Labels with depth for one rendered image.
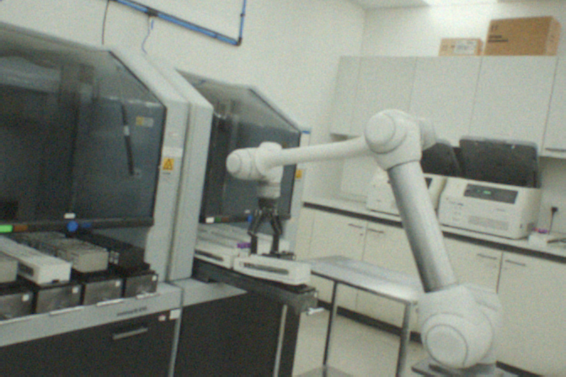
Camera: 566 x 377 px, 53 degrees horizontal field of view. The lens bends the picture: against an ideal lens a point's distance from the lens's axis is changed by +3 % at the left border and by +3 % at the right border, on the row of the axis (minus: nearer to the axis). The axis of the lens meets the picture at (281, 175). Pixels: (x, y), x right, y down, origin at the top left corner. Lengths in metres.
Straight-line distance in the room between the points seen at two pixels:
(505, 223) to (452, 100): 1.07
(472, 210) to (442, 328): 2.63
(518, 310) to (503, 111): 1.43
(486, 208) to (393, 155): 2.53
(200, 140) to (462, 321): 1.17
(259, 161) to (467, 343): 0.87
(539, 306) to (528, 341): 0.24
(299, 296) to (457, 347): 0.62
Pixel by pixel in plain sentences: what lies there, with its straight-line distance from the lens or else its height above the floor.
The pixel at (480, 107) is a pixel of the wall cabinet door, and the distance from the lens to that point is 4.49.
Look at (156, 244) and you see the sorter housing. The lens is 2.12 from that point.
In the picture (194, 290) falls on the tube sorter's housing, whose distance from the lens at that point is 2.20.
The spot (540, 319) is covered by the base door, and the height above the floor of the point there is 0.44.
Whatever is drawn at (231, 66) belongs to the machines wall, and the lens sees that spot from 3.93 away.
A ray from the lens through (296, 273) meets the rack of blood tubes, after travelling 2.00.
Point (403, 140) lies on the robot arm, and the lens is 1.64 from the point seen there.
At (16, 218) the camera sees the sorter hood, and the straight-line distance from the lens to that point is 1.78.
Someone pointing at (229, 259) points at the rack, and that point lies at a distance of 2.19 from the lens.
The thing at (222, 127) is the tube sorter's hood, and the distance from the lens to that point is 2.25.
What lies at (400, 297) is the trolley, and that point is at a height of 0.82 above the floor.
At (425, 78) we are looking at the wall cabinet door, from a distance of 4.68.
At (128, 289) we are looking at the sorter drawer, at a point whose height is 0.77.
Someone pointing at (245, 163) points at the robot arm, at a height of 1.24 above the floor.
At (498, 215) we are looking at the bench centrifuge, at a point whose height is 1.05.
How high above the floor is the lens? 1.32
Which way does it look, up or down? 3 degrees down
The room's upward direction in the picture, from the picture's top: 8 degrees clockwise
